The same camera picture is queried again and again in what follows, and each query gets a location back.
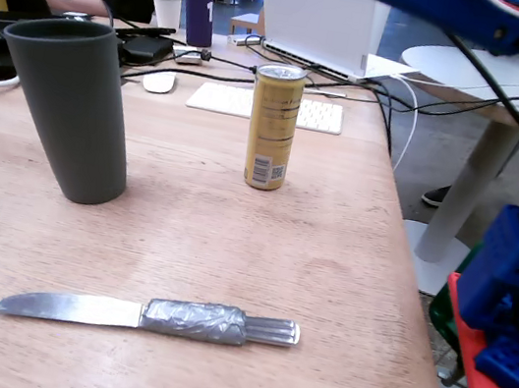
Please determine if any bare forearm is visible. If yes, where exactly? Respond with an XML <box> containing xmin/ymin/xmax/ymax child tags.
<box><xmin>38</xmin><ymin>0</ymin><xmax>113</xmax><ymax>25</ymax></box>

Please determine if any wooden background chair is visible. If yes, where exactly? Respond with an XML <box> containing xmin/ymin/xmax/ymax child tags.
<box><xmin>228</xmin><ymin>3</ymin><xmax>270</xmax><ymax>41</ymax></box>

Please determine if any thin white charging cable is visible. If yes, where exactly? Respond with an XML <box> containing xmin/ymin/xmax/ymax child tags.
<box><xmin>373</xmin><ymin>71</ymin><xmax>426</xmax><ymax>175</ymax></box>

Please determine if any white computer mouse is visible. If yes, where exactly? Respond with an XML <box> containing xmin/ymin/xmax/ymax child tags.
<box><xmin>140</xmin><ymin>67</ymin><xmax>179</xmax><ymax>98</ymax></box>

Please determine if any black slim device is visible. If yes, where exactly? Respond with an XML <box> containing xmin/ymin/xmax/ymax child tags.
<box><xmin>114</xmin><ymin>19</ymin><xmax>178</xmax><ymax>47</ymax></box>

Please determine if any white paper cup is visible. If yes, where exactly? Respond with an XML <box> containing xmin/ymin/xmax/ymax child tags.
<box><xmin>146</xmin><ymin>0</ymin><xmax>185</xmax><ymax>32</ymax></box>

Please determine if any white stylus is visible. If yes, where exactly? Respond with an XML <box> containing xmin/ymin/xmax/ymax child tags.
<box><xmin>300</xmin><ymin>85</ymin><xmax>349</xmax><ymax>102</ymax></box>

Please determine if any white laptop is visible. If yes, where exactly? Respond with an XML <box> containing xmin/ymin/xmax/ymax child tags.
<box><xmin>243</xmin><ymin>0</ymin><xmax>433</xmax><ymax>94</ymax></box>

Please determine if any black power brick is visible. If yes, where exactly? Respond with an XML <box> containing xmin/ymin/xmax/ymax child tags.
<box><xmin>114</xmin><ymin>29</ymin><xmax>177</xmax><ymax>72</ymax></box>

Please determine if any white keyboard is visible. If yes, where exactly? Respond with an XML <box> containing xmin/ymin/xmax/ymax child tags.
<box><xmin>184</xmin><ymin>78</ymin><xmax>347</xmax><ymax>137</ymax></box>

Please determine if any round white table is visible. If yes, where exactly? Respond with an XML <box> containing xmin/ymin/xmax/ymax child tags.
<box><xmin>362</xmin><ymin>37</ymin><xmax>519</xmax><ymax>308</ymax></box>

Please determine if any yellow drink can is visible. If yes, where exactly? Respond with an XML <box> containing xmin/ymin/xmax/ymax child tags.
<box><xmin>237</xmin><ymin>60</ymin><xmax>309</xmax><ymax>195</ymax></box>

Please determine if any thin black cable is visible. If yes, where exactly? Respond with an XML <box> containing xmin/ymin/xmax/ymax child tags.
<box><xmin>121</xmin><ymin>56</ymin><xmax>260</xmax><ymax>102</ymax></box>

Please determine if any black shoe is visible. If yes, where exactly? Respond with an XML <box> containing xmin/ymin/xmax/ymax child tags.
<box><xmin>419</xmin><ymin>180</ymin><xmax>454</xmax><ymax>211</ymax></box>

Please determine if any black camera cable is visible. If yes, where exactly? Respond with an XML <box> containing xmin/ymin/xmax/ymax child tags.
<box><xmin>429</xmin><ymin>28</ymin><xmax>519</xmax><ymax>133</ymax></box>

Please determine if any tall gray cup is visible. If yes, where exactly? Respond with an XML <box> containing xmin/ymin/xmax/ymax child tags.
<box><xmin>0</xmin><ymin>7</ymin><xmax>154</xmax><ymax>212</ymax></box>

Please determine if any knife with taped handle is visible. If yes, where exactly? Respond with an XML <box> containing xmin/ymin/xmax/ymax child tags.
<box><xmin>0</xmin><ymin>267</ymin><xmax>304</xmax><ymax>364</ymax></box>

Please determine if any silver adapter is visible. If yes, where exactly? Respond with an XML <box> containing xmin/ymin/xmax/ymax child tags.
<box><xmin>170</xmin><ymin>43</ymin><xmax>213</xmax><ymax>70</ymax></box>

